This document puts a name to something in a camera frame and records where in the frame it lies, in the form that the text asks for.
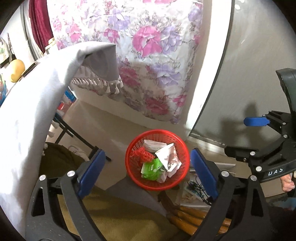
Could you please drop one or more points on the floral plastic wall cover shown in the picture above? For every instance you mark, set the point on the floral plastic wall cover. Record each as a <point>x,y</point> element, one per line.
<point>156,44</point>

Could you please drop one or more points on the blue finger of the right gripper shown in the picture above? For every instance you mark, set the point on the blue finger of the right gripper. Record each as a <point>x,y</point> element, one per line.
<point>256,121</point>

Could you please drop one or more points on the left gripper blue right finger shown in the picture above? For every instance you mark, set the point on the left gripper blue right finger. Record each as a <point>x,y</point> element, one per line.
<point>207,171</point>

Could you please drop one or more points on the yellow pomelo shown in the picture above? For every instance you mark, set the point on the yellow pomelo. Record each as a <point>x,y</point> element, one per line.
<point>17,69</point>

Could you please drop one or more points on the right hand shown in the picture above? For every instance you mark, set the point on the right hand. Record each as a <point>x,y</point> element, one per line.
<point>287,183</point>

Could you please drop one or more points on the light blue tablecloth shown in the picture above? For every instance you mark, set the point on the light blue tablecloth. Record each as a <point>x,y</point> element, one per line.
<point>28,111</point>

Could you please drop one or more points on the white tissue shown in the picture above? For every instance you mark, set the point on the white tissue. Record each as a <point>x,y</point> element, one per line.
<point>153,146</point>

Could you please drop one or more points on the red trash basket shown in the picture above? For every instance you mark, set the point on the red trash basket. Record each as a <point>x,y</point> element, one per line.
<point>168,179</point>

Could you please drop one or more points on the dark red curtain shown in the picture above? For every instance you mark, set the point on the dark red curtain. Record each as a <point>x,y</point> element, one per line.
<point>40,23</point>

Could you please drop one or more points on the white paper cup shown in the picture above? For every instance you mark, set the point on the white paper cup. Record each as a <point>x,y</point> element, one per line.
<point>168,157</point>

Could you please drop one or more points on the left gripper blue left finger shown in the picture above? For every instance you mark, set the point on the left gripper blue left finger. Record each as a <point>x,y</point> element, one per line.
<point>88,173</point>

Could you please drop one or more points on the red knotted string trash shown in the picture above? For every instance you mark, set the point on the red knotted string trash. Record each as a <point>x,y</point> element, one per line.
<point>141,155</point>

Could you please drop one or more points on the green white milk carton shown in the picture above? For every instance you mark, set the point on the green white milk carton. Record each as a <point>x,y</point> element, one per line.
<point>153,170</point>

